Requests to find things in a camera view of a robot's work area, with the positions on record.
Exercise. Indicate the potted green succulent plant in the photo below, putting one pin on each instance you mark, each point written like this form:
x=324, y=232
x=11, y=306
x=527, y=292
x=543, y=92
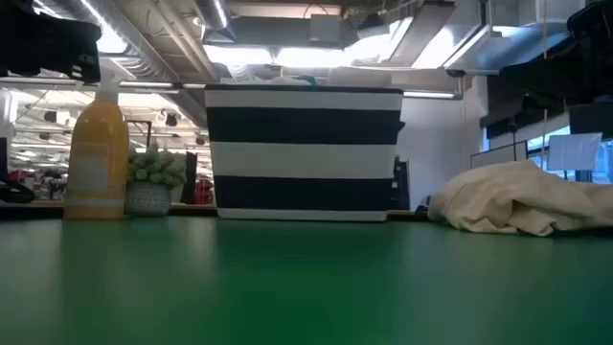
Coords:
x=153, y=172

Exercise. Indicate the navy white striped laundry basket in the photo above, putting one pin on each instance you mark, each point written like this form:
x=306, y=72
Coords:
x=306, y=124

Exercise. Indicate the grey office partition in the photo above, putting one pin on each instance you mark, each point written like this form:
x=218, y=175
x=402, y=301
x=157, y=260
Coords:
x=498, y=155

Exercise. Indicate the beige folded garment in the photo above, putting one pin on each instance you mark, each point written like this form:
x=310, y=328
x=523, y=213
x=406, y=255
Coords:
x=517, y=201

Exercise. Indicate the white board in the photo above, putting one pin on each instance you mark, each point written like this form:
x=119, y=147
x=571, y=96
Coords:
x=574, y=151

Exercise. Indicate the rectangular metal ceiling duct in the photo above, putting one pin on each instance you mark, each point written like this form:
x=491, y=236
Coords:
x=503, y=43

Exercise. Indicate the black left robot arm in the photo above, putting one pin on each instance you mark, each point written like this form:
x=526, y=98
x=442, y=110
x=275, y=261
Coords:
x=38, y=38

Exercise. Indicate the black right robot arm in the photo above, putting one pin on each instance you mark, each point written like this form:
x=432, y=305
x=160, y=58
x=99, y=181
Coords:
x=589, y=72

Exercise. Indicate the orange spray bottle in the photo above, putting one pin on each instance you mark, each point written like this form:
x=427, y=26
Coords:
x=98, y=158

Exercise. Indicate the green table mat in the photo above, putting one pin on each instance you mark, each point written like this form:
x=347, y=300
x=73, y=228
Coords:
x=306, y=287

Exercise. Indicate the ceiling tube light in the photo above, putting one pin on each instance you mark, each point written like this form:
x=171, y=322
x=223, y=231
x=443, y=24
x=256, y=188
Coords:
x=431, y=95

